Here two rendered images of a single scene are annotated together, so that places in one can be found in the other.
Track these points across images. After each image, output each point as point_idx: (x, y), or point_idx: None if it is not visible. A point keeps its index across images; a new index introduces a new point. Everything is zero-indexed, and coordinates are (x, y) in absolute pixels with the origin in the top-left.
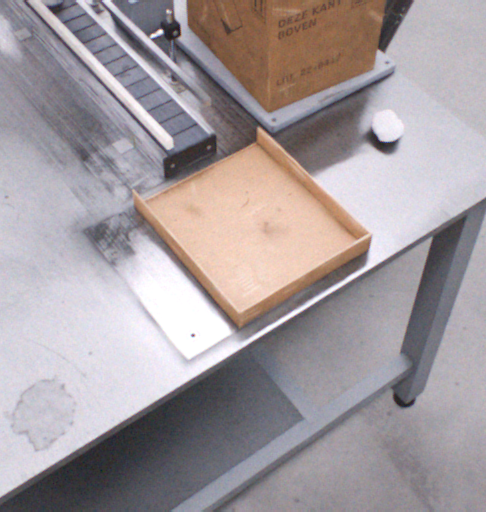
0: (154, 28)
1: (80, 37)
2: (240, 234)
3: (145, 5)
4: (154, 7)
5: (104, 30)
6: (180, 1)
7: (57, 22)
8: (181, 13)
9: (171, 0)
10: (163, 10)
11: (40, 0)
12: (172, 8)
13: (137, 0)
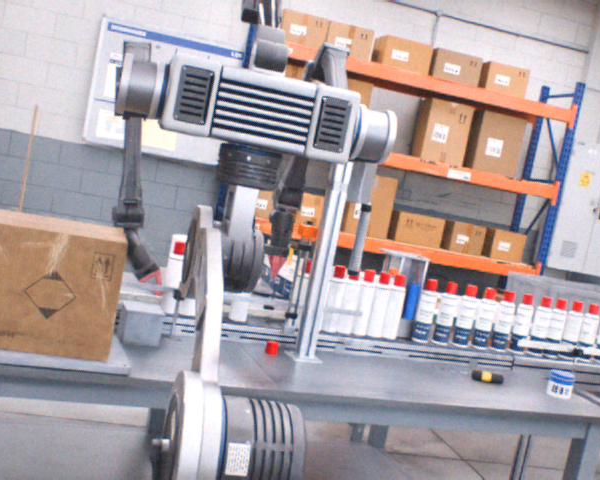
0: (119, 334)
1: (119, 306)
2: None
3: (122, 310)
4: (122, 317)
5: (118, 310)
6: (146, 351)
7: (127, 292)
8: (130, 347)
9: (124, 321)
10: (122, 324)
11: (155, 296)
12: (123, 328)
13: (122, 302)
